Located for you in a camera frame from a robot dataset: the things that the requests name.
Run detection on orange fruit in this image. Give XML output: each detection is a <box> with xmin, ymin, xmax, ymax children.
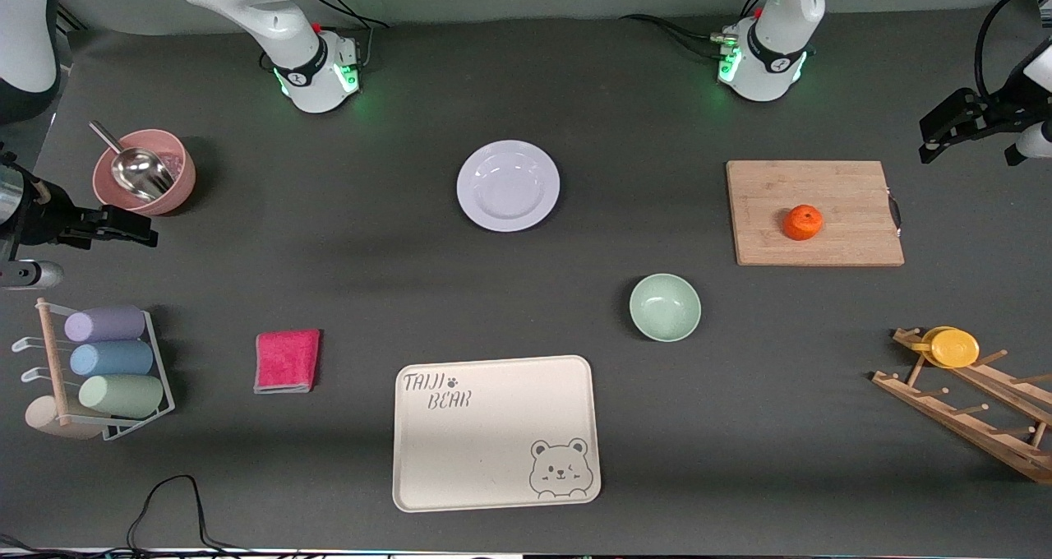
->
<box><xmin>782</xmin><ymin>205</ymin><xmax>824</xmax><ymax>242</ymax></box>

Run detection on lavender round plate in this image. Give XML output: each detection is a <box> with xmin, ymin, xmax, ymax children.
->
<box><xmin>456</xmin><ymin>140</ymin><xmax>561</xmax><ymax>233</ymax></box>

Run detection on metal scoop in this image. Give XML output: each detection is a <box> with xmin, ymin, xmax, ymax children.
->
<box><xmin>89</xmin><ymin>121</ymin><xmax>175</xmax><ymax>202</ymax></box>

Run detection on pink bowl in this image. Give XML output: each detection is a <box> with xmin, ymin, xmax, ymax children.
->
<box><xmin>92</xmin><ymin>129</ymin><xmax>197</xmax><ymax>216</ymax></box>

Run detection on purple cup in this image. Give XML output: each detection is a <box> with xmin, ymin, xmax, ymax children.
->
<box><xmin>64</xmin><ymin>306</ymin><xmax>147</xmax><ymax>344</ymax></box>

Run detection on blue cup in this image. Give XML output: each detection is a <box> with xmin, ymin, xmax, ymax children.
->
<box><xmin>69</xmin><ymin>341</ymin><xmax>155</xmax><ymax>377</ymax></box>

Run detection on wooden cutting board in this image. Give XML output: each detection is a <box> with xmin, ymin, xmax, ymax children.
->
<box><xmin>726</xmin><ymin>160</ymin><xmax>905</xmax><ymax>267</ymax></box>

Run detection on green cup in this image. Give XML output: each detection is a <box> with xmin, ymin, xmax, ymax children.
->
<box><xmin>78</xmin><ymin>374</ymin><xmax>164</xmax><ymax>419</ymax></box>

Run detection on beige cup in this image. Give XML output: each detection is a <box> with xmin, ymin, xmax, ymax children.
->
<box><xmin>25</xmin><ymin>395</ymin><xmax>104</xmax><ymax>441</ymax></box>

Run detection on pink folded cloth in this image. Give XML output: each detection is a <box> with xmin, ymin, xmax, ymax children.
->
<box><xmin>254</xmin><ymin>329</ymin><xmax>321</xmax><ymax>395</ymax></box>

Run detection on yellow cup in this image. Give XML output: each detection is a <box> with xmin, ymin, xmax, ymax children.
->
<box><xmin>911</xmin><ymin>326</ymin><xmax>980</xmax><ymax>369</ymax></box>

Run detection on wooden peg drying rack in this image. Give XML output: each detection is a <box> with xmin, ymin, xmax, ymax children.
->
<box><xmin>871</xmin><ymin>327</ymin><xmax>1052</xmax><ymax>485</ymax></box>

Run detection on light green bowl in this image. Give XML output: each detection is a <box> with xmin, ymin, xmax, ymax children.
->
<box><xmin>630</xmin><ymin>274</ymin><xmax>702</xmax><ymax>343</ymax></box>

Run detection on beige bear print tray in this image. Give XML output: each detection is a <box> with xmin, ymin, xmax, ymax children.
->
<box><xmin>393</xmin><ymin>355</ymin><xmax>602</xmax><ymax>513</ymax></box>

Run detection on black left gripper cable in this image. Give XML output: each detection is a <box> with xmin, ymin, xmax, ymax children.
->
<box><xmin>975</xmin><ymin>0</ymin><xmax>1052</xmax><ymax>99</ymax></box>

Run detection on white wire cup rack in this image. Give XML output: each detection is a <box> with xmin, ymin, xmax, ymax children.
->
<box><xmin>12</xmin><ymin>298</ymin><xmax>176</xmax><ymax>442</ymax></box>

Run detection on black cable loop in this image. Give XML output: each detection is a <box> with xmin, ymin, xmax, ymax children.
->
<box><xmin>0</xmin><ymin>474</ymin><xmax>247</xmax><ymax>559</ymax></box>

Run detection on black left arm base cables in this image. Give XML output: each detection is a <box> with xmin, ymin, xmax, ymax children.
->
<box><xmin>618</xmin><ymin>0</ymin><xmax>769</xmax><ymax>60</ymax></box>

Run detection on black arm base cables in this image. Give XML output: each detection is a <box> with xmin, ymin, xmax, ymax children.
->
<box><xmin>618</xmin><ymin>0</ymin><xmax>769</xmax><ymax>60</ymax></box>
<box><xmin>308</xmin><ymin>0</ymin><xmax>391</xmax><ymax>68</ymax></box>

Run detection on black right arm base cables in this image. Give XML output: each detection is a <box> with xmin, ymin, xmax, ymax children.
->
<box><xmin>308</xmin><ymin>0</ymin><xmax>391</xmax><ymax>68</ymax></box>

